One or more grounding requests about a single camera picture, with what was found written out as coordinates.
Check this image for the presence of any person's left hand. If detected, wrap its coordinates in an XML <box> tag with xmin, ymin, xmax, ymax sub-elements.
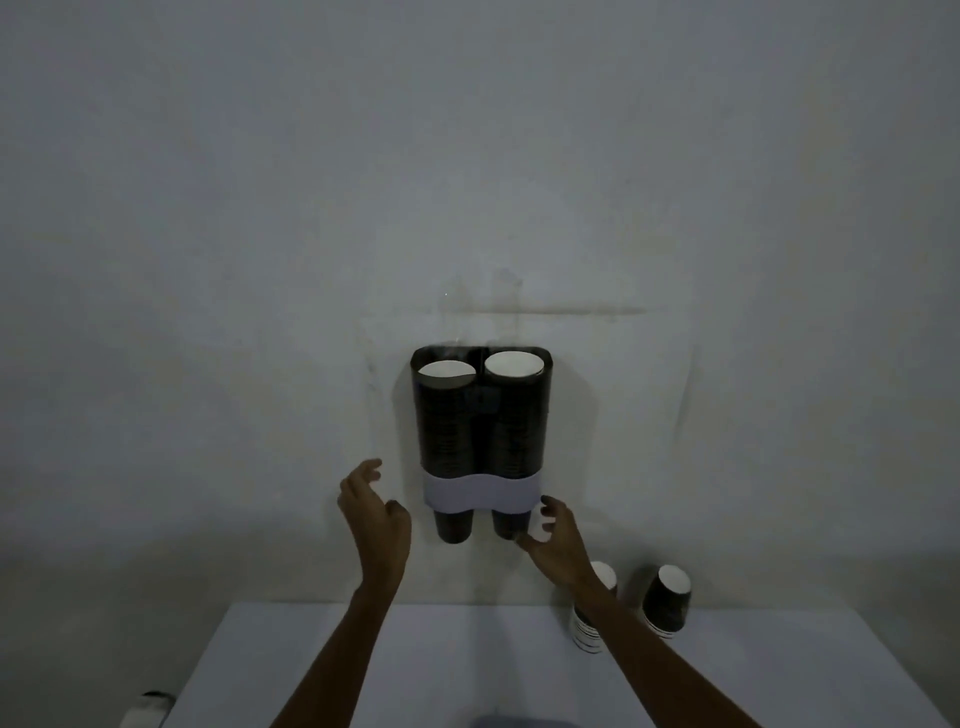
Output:
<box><xmin>336</xmin><ymin>458</ymin><xmax>413</xmax><ymax>594</ymax></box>

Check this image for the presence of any person's right hand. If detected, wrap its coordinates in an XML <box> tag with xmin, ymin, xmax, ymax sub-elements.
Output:
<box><xmin>517</xmin><ymin>495</ymin><xmax>602</xmax><ymax>598</ymax></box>

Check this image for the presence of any person's left forearm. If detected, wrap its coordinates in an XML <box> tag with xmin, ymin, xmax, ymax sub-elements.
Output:
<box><xmin>269</xmin><ymin>585</ymin><xmax>406</xmax><ymax>728</ymax></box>

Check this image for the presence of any person's right forearm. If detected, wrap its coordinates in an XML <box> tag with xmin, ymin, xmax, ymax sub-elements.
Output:
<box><xmin>573</xmin><ymin>580</ymin><xmax>763</xmax><ymax>728</ymax></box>

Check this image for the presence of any stack of black paper cups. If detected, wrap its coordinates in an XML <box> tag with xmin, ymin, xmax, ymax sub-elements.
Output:
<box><xmin>483</xmin><ymin>349</ymin><xmax>547</xmax><ymax>543</ymax></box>
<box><xmin>417</xmin><ymin>360</ymin><xmax>476</xmax><ymax>546</ymax></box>

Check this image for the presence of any stack of white-rimmed paper cups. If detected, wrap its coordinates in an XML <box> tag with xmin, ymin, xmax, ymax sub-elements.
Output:
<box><xmin>570</xmin><ymin>560</ymin><xmax>619</xmax><ymax>656</ymax></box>

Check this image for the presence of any short stack of black cups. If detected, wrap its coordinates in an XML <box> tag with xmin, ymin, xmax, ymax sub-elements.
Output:
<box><xmin>640</xmin><ymin>564</ymin><xmax>693</xmax><ymax>641</ymax></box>

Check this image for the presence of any grey garment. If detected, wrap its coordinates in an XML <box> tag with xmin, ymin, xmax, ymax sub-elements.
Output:
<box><xmin>468</xmin><ymin>715</ymin><xmax>580</xmax><ymax>728</ymax></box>

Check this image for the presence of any small white object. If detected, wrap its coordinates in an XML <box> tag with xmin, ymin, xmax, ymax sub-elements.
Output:
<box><xmin>120</xmin><ymin>690</ymin><xmax>178</xmax><ymax>728</ymax></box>

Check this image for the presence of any black wall cup dispenser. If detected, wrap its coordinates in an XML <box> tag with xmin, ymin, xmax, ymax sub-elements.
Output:
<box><xmin>410</xmin><ymin>344</ymin><xmax>555</xmax><ymax>514</ymax></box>

